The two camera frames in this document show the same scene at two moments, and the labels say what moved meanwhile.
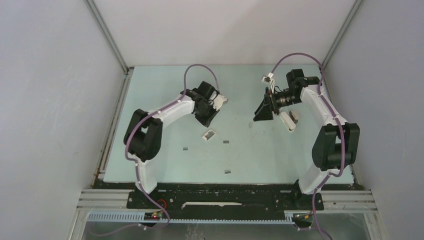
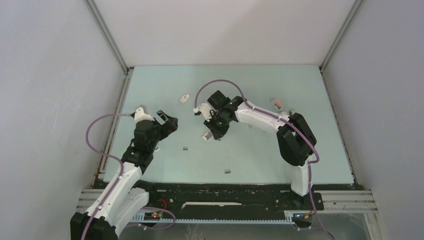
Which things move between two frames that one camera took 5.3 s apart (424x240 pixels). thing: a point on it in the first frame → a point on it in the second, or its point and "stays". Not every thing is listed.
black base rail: x=223 y=196 stays
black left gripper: x=206 y=121 → x=169 y=126
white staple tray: x=208 y=135 stays
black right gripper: x=264 y=112 → x=217 y=133
